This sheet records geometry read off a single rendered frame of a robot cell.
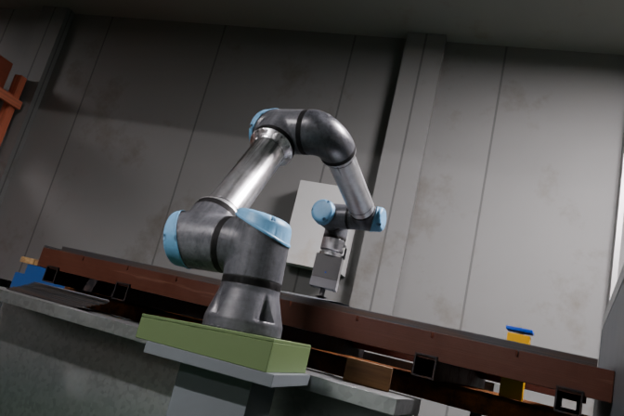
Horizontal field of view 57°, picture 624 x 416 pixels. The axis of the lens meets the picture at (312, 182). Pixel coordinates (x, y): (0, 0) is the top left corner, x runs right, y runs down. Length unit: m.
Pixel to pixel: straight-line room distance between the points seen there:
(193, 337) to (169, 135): 4.12
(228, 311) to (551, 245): 3.36
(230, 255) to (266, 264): 0.07
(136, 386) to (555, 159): 3.44
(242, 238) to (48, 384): 0.91
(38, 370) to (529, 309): 3.11
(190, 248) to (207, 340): 0.22
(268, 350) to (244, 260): 0.19
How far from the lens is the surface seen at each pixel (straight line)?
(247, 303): 1.07
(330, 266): 1.82
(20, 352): 1.94
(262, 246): 1.09
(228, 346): 1.01
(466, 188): 4.30
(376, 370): 1.30
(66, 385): 1.80
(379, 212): 1.70
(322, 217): 1.73
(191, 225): 1.17
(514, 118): 4.51
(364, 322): 1.40
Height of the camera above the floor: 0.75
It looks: 15 degrees up
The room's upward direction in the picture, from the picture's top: 14 degrees clockwise
